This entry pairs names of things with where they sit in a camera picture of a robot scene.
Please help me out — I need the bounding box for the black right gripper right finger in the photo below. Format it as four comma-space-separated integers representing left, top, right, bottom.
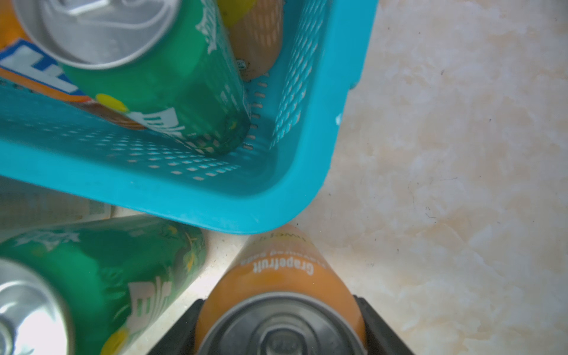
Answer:
354, 295, 414, 355

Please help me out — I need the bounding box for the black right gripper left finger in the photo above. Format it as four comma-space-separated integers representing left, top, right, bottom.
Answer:
148, 299, 204, 355

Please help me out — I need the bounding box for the green soda can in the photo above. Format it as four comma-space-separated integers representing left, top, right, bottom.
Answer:
1, 214, 207, 354
13, 1, 251, 156

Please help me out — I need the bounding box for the orange soda can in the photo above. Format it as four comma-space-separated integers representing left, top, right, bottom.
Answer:
217, 0, 283, 81
1, 1, 146, 130
193, 224, 368, 354

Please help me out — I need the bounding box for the teal plastic basket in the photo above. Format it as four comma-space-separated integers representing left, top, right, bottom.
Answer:
1, 1, 377, 235

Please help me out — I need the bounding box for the orange soda can front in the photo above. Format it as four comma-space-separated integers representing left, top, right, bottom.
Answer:
1, 1, 146, 130

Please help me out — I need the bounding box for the green gold beer can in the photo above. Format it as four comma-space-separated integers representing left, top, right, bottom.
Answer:
1, 177, 112, 241

